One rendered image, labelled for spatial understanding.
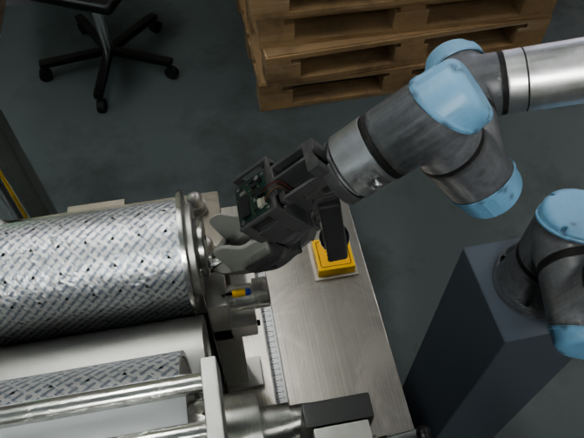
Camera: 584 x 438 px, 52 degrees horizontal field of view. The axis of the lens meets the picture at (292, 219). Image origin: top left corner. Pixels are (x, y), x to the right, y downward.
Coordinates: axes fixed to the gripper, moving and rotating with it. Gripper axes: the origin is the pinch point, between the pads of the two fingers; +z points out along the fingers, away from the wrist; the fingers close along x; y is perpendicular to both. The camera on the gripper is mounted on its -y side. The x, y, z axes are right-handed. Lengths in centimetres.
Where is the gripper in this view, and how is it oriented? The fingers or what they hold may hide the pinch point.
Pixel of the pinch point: (226, 261)
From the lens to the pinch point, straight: 73.6
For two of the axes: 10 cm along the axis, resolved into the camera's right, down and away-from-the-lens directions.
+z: -7.6, 4.8, 4.4
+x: 1.8, 8.0, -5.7
